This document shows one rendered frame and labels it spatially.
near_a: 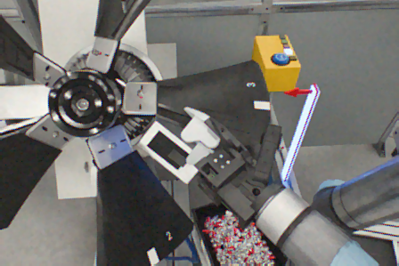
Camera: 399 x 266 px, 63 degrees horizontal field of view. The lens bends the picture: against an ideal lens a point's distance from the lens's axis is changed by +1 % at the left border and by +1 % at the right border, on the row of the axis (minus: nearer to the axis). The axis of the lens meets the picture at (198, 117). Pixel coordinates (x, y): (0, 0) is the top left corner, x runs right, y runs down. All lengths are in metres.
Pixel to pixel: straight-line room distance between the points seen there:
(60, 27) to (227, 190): 0.62
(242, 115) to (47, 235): 1.46
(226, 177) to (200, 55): 1.02
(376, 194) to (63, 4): 0.79
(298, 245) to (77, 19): 0.72
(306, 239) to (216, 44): 1.08
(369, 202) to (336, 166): 1.60
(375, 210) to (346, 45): 1.16
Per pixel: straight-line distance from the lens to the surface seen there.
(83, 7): 0.91
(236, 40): 1.43
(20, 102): 0.82
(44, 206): 2.01
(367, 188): 0.53
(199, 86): 0.66
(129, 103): 0.63
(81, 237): 1.85
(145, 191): 0.70
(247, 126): 0.63
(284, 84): 0.96
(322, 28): 1.52
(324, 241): 0.47
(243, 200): 0.49
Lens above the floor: 1.62
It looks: 47 degrees down
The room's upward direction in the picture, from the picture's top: straight up
